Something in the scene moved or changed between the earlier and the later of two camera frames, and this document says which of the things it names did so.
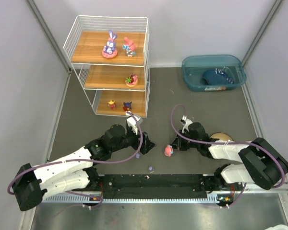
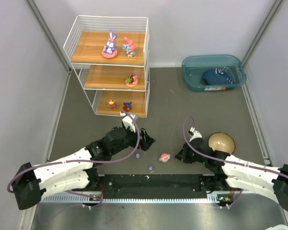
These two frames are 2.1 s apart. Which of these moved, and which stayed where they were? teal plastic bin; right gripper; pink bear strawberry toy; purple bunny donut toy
Moved: right gripper
Stayed: pink bear strawberry toy; teal plastic bin; purple bunny donut toy
